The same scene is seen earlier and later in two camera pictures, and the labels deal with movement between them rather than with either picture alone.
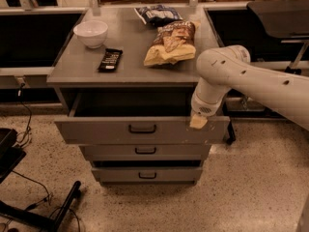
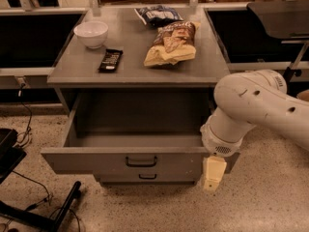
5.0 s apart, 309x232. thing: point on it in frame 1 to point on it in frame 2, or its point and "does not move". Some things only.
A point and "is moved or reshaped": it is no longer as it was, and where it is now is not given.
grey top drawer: x=136 y=118 is moved or reshaped
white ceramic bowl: x=93 y=33 does not move
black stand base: x=10 y=158 does not move
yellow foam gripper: x=203 y=107 to x=214 y=143
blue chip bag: x=157 y=14 does not move
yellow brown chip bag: x=173 y=42 does not move
